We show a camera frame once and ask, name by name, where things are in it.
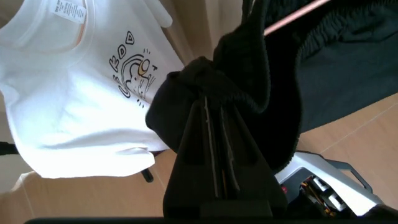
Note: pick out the pink clothes hanger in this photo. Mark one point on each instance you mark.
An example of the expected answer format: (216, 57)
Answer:
(81, 32)
(295, 15)

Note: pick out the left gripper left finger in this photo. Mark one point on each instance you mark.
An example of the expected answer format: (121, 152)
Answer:
(192, 180)

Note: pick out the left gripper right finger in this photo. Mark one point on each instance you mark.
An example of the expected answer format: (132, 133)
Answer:
(255, 186)

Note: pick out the black garment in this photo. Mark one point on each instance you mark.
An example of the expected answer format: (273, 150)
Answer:
(248, 62)

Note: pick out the white printed t-shirt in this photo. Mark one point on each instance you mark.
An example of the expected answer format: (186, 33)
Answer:
(62, 109)

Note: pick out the black clothes rack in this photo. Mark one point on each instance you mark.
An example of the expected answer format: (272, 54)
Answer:
(147, 175)

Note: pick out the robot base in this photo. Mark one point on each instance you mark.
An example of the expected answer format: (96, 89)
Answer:
(314, 168)

